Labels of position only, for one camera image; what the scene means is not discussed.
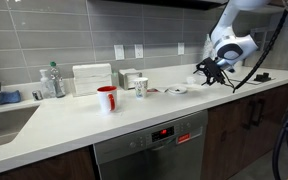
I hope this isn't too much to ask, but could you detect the small metal can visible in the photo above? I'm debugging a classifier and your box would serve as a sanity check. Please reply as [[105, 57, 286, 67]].
[[31, 89, 44, 102]]

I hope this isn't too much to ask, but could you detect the white counter mat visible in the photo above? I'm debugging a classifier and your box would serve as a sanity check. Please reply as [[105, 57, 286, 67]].
[[229, 73, 276, 86]]

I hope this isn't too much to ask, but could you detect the undermount kitchen sink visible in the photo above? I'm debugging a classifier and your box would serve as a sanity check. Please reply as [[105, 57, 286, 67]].
[[0, 104, 40, 150]]

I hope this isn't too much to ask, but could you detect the black object on mat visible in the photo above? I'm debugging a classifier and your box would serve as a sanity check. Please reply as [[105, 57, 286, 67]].
[[253, 72, 273, 84]]

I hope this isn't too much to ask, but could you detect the clear plastic water bottle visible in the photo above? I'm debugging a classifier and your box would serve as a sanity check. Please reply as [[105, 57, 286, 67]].
[[48, 61, 67, 99]]

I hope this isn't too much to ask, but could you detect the white mug red handle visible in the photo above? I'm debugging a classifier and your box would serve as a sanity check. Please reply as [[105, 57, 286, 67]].
[[96, 85, 119, 115]]

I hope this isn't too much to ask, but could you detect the blue sponge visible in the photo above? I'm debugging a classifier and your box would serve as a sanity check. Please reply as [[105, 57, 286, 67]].
[[0, 89, 22, 105]]

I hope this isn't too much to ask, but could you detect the dark cabinet under sink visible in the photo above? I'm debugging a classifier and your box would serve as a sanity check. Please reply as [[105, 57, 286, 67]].
[[0, 145, 97, 180]]

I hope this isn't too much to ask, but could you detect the dark wood cabinet with handles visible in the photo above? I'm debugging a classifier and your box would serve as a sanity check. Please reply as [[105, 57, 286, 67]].
[[200, 79, 288, 180]]

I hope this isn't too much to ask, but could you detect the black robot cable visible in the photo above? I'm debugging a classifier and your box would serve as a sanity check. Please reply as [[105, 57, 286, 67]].
[[232, 9, 288, 94]]

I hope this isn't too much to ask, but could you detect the white saucer plate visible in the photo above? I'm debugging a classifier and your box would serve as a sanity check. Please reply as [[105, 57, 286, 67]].
[[167, 85, 188, 95]]

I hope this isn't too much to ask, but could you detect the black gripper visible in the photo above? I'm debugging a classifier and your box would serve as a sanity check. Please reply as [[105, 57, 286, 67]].
[[193, 57, 227, 87]]

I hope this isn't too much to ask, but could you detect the white wall outlet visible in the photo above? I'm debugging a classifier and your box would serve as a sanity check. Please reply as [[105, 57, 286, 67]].
[[177, 42, 186, 56], [134, 43, 144, 60]]

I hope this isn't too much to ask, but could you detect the black hose bundle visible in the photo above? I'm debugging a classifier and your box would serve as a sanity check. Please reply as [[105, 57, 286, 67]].
[[271, 89, 288, 180]]

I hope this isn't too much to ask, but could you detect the white light switch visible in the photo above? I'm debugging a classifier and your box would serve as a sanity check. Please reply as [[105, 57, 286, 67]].
[[113, 44, 126, 61]]

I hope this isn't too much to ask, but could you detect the stack of white napkins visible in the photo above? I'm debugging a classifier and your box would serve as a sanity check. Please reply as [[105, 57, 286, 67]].
[[72, 63, 114, 97]]

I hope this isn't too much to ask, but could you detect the patterned paper cup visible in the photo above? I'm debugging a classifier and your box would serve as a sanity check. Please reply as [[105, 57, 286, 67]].
[[132, 77, 149, 100]]

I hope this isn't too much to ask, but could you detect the stainless steel dishwasher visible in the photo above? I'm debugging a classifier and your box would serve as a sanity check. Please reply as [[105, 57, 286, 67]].
[[93, 109, 209, 180]]

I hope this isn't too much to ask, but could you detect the grey napkin holder box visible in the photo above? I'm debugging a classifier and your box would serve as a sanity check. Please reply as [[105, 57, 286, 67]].
[[118, 68, 143, 91]]

